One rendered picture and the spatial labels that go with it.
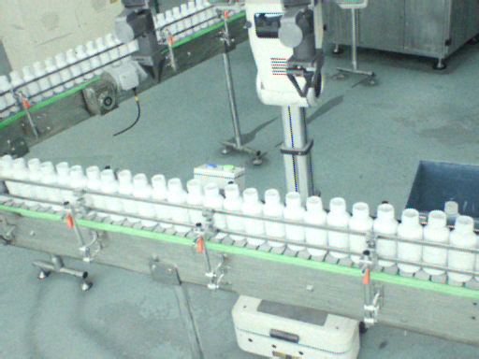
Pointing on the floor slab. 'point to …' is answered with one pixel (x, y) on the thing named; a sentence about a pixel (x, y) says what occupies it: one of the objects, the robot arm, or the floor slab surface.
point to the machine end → (406, 26)
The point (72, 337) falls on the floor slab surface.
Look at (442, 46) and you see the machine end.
